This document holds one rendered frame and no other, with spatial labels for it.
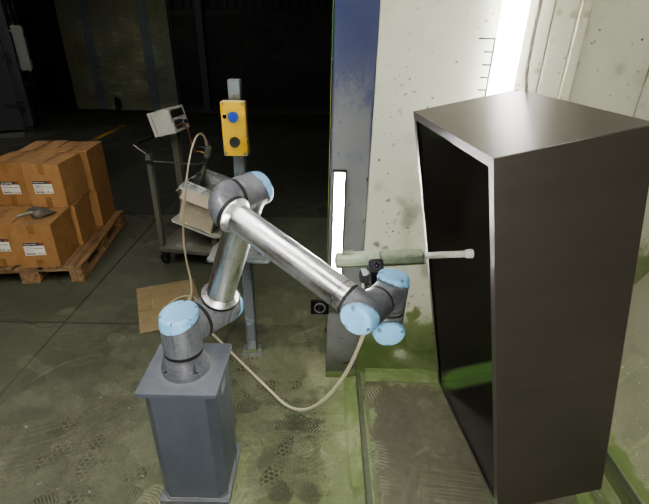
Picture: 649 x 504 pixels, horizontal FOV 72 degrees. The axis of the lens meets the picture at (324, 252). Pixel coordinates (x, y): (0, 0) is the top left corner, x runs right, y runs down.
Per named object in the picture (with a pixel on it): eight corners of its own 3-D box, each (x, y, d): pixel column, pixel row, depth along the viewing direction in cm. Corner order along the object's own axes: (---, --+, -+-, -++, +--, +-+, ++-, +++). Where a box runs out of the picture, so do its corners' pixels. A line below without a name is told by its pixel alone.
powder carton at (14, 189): (24, 190, 401) (12, 150, 385) (57, 190, 402) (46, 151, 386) (-2, 205, 367) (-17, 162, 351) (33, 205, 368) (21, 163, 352)
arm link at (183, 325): (154, 349, 173) (147, 312, 165) (190, 328, 185) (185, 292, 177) (179, 365, 165) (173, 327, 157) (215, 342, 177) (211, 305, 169)
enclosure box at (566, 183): (514, 366, 199) (518, 88, 145) (601, 489, 146) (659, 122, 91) (438, 382, 199) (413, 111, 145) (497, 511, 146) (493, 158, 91)
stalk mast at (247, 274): (258, 347, 289) (241, 78, 215) (256, 353, 284) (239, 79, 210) (248, 347, 289) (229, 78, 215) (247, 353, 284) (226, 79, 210)
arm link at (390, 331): (409, 322, 123) (404, 349, 128) (399, 296, 134) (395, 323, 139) (376, 321, 122) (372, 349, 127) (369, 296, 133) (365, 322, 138)
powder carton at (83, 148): (78, 178, 436) (69, 141, 419) (109, 177, 438) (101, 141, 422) (61, 190, 402) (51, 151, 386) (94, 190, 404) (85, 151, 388)
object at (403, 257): (335, 309, 161) (335, 253, 150) (334, 302, 165) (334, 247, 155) (468, 302, 163) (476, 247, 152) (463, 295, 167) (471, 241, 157)
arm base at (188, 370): (154, 383, 170) (150, 363, 166) (170, 351, 187) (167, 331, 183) (204, 384, 170) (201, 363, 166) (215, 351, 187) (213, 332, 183)
